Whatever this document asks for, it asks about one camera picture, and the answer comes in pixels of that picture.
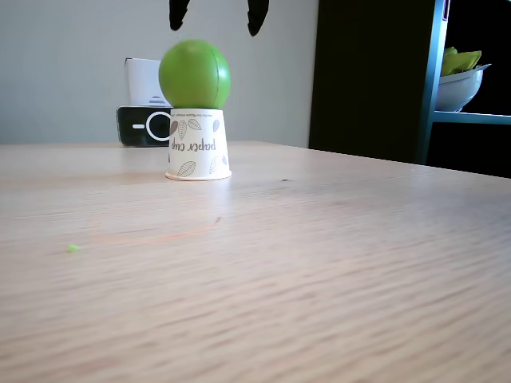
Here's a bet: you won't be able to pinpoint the white bowl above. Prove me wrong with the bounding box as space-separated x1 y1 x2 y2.
434 63 492 113

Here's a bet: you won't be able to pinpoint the black smartphone with ring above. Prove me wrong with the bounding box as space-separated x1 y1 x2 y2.
116 105 175 148

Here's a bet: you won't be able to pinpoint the white cardboard box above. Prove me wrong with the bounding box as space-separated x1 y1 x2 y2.
124 57 165 108

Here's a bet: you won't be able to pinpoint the blue metal shelf frame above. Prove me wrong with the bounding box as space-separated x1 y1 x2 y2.
417 0 511 164

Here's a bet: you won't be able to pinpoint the green leaves in bowl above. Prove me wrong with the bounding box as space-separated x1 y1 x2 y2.
441 46 483 77

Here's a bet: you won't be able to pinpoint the green foam ball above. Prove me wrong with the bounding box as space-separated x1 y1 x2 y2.
158 38 232 110

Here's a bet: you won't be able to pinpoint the leaf print paper cup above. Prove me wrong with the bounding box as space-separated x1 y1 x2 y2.
164 107 233 182

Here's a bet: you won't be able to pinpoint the black cabinet panel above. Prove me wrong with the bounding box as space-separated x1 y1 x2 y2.
308 0 437 164

